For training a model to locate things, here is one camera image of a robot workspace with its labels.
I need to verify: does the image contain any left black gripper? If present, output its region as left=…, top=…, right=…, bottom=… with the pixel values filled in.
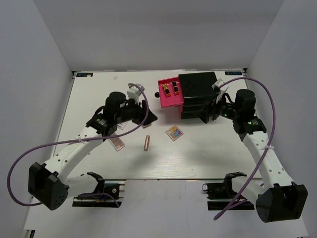
left=115, top=97, right=158, bottom=126

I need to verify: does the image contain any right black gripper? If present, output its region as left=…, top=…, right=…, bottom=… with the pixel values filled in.
left=193, top=93, right=240, bottom=123

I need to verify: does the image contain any black drawer organizer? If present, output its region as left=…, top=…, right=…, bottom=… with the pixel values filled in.
left=178, top=71, right=217, bottom=119

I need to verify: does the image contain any rose gold lipstick tube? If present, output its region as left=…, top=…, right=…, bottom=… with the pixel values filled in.
left=144, top=135, right=150, bottom=151

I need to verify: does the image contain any pink top drawer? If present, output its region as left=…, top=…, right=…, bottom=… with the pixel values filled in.
left=158, top=76, right=184, bottom=109

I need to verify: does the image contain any gold black lipstick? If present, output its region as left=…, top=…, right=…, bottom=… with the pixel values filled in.
left=172, top=81, right=179, bottom=95
left=162, top=84, right=171, bottom=97

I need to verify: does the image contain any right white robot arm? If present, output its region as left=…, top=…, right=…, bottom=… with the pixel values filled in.
left=202, top=89, right=308, bottom=223

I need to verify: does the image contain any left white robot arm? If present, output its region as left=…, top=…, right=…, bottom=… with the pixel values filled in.
left=28, top=92, right=158, bottom=210

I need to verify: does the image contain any clear labelled makeup case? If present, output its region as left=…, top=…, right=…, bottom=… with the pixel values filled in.
left=117, top=122, right=128, bottom=130

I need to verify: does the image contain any brown eyeshadow palette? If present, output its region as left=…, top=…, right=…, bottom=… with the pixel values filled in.
left=142, top=123, right=152, bottom=128

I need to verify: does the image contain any colourful eyeshadow palette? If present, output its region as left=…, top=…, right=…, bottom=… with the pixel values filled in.
left=165, top=125, right=184, bottom=141

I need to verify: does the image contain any pink nude eyeshadow palette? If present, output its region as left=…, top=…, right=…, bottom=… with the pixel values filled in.
left=108, top=137, right=125, bottom=151

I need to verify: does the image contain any blue label sticker right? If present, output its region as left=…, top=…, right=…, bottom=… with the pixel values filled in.
left=224, top=71, right=243, bottom=76

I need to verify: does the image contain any blue label sticker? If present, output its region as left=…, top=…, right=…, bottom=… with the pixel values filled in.
left=76, top=73, right=93, bottom=77
left=224, top=71, right=243, bottom=76

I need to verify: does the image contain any blue label sticker left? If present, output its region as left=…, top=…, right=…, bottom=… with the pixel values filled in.
left=76, top=73, right=93, bottom=77

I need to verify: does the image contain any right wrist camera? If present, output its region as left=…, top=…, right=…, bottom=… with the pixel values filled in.
left=212, top=78, right=229, bottom=104

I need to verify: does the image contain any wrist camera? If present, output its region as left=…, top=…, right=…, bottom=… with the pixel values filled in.
left=212, top=78, right=229, bottom=104
left=127, top=83, right=144, bottom=104

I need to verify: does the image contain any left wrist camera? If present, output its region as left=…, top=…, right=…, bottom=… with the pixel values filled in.
left=127, top=83, right=144, bottom=104

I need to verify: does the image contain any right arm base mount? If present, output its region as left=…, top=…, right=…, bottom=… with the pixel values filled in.
left=202, top=172, right=246, bottom=211

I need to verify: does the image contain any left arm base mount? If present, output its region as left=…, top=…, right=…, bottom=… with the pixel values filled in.
left=72, top=172, right=126, bottom=208

